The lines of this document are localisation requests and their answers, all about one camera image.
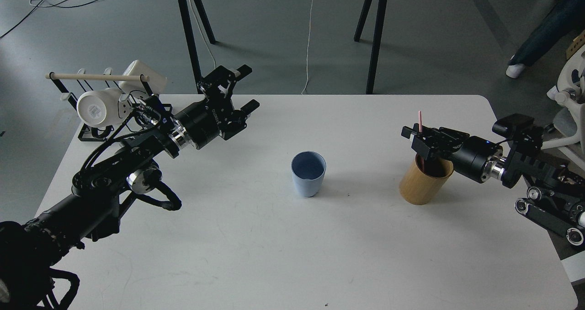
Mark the white round mug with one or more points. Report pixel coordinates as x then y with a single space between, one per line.
99 109

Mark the blue plastic cup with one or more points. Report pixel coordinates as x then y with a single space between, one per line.
307 170

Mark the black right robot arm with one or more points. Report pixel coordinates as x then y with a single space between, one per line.
555 195

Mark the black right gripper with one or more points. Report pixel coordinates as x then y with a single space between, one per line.
476 158

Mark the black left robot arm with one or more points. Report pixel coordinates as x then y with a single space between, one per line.
118 172

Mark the bamboo wooden cup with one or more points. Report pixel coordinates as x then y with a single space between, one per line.
423 179

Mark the white office chair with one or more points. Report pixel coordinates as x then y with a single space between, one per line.
569 93

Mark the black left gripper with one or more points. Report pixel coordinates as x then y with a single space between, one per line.
201 122

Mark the person leg with white shoe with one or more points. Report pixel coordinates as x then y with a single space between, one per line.
565 16

